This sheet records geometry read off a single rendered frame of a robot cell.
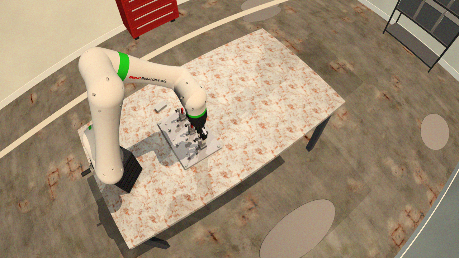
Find toggle clamp with red handle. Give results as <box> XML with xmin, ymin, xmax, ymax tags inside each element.
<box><xmin>185</xmin><ymin>122</ymin><xmax>196</xmax><ymax>135</ymax></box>

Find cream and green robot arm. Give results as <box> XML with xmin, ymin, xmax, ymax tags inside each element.
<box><xmin>78</xmin><ymin>47</ymin><xmax>207</xmax><ymax>185</ymax></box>

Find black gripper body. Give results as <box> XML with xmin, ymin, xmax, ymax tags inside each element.
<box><xmin>191</xmin><ymin>120</ymin><xmax>206</xmax><ymax>130</ymax></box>

